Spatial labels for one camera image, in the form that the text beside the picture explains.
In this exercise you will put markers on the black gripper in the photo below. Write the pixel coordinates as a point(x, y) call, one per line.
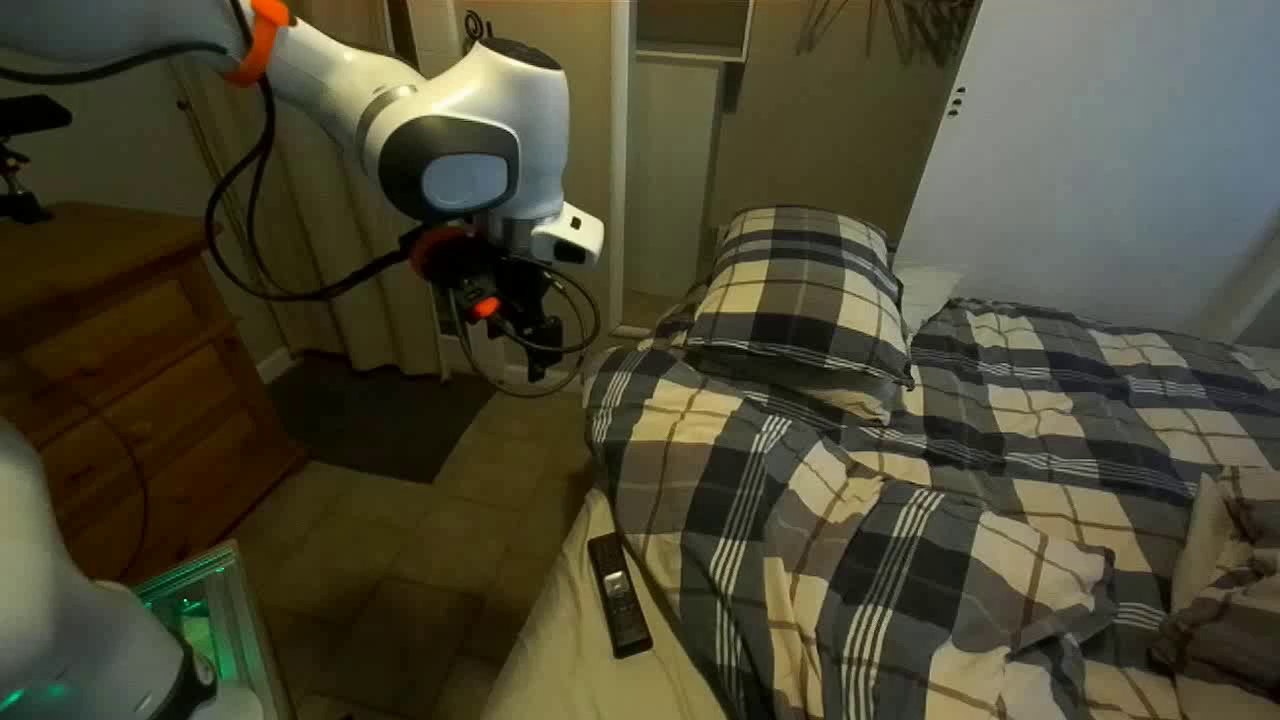
point(528, 298)

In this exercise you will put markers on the black remote controller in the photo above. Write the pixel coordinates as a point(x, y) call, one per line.
point(623, 603)

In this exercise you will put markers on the plaid blanket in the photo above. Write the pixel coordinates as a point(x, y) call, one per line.
point(824, 535)

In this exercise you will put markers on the green lit robot base platform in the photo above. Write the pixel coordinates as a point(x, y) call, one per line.
point(203, 613)

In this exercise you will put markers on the bed with beige sheet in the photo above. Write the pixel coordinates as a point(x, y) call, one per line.
point(574, 652)

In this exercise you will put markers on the dark floor rug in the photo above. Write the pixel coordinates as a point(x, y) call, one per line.
point(373, 413)

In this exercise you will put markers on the beige curtain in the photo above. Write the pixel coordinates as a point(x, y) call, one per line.
point(333, 323)

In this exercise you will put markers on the plaid pillow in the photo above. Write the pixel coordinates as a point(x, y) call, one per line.
point(800, 292)

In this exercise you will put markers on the grey cloth on hook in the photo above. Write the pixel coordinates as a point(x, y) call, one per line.
point(479, 26)

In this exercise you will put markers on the white closet shelf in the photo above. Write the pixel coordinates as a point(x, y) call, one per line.
point(692, 26)

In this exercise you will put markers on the white pillow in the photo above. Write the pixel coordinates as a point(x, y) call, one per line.
point(924, 285)

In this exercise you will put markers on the wooden dresser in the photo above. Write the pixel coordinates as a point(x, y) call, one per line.
point(122, 372)

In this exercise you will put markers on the white closet door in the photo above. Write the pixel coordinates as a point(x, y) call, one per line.
point(1094, 146)

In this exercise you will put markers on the dried branches wall decoration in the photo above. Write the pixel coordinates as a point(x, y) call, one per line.
point(907, 26)

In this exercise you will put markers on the black camera tripod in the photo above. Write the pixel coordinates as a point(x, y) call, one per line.
point(25, 114)

